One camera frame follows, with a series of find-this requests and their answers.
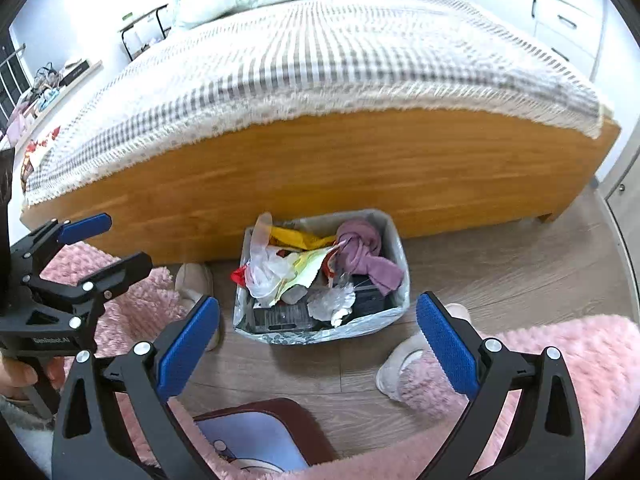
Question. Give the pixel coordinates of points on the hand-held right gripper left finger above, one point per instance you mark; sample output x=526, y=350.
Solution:
x=190, y=345

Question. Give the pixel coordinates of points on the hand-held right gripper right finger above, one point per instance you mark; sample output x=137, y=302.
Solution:
x=445, y=350

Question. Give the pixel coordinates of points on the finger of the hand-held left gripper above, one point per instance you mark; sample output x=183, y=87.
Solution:
x=125, y=270
x=85, y=227

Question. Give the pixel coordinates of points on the translucent white plastic bag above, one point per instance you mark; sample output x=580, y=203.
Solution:
x=267, y=265

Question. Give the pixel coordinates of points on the grey waste bin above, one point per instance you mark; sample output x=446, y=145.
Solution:
x=395, y=240

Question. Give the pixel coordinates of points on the mauve towel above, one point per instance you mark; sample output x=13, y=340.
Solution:
x=362, y=250

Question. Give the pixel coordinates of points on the yellow snack bag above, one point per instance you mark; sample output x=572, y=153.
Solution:
x=295, y=237

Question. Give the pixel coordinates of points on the person's left forearm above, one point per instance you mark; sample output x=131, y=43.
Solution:
x=20, y=427

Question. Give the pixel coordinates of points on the person's left hand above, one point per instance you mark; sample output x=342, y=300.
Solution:
x=17, y=377

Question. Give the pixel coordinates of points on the beige slipper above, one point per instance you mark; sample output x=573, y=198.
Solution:
x=195, y=282
x=410, y=360

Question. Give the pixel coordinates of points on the red patterned packet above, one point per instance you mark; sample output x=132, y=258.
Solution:
x=42, y=147

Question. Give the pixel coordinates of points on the pink fluffy pajamas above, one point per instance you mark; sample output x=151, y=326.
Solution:
x=550, y=370

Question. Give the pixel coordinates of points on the windowsill clutter pile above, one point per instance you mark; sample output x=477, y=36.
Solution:
x=40, y=92

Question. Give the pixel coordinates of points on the black window railing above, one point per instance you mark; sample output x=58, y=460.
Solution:
x=10, y=90

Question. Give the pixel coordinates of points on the black box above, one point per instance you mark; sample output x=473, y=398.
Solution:
x=74, y=71

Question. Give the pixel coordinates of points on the wooden bed with checkered cover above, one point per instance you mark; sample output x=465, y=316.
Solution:
x=350, y=175

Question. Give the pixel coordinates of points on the black metal bedside table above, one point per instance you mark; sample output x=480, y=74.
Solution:
x=147, y=27

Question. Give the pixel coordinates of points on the white wardrobe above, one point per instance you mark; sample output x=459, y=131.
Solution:
x=550, y=5

